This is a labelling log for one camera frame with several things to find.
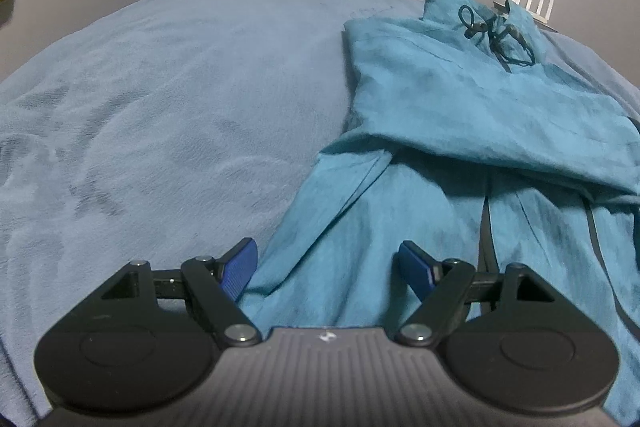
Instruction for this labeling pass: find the teal hoodie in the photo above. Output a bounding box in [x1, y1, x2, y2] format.
[237, 0, 640, 413]

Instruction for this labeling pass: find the light blue fleece blanket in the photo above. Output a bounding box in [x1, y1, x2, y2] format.
[0, 0, 640, 427]

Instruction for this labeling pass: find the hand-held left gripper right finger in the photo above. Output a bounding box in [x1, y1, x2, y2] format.
[395, 241, 572, 349]

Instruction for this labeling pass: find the white router with antennas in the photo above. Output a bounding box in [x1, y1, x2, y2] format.
[510, 0, 554, 26]

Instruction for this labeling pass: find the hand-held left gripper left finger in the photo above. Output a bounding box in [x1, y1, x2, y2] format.
[75, 237, 264, 349]

